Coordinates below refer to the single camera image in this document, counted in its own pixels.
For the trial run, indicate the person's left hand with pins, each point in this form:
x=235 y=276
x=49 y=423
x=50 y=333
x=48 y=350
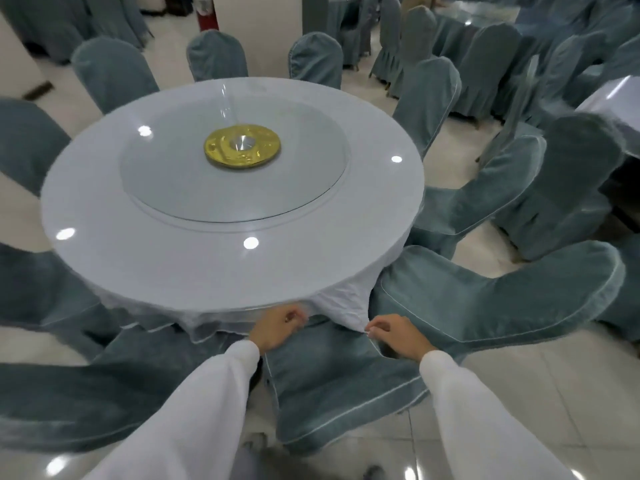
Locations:
x=275 y=327

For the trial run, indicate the glass topped background table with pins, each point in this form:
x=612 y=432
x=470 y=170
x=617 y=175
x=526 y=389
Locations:
x=475 y=14

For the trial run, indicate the white round tablecloth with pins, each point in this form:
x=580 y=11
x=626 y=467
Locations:
x=150 y=254

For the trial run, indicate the gold turntable hub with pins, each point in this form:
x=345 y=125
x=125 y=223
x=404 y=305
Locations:
x=220 y=147

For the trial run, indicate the round glass turntable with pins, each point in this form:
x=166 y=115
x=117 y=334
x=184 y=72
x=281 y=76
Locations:
x=200 y=184

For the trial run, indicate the person's right fingers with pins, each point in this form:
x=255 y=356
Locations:
x=382 y=324

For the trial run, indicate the rows of teal background chairs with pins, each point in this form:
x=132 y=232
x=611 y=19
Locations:
x=490 y=59

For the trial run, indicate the black bag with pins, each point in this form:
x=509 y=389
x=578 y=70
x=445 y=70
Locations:
x=177 y=3

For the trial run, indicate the person's left fingers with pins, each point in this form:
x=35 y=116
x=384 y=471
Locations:
x=296 y=314

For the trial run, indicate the dark floor plate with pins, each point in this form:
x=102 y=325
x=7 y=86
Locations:
x=38 y=90

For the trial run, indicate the person's right forearm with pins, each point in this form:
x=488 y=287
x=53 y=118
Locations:
x=480 y=424

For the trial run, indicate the person's left forearm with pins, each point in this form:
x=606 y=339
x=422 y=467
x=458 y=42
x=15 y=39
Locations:
x=200 y=409

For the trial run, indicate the white clothed side table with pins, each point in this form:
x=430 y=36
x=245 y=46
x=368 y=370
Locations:
x=617 y=102

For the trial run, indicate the person's right hand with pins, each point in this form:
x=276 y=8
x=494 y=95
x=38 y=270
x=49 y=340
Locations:
x=405 y=339

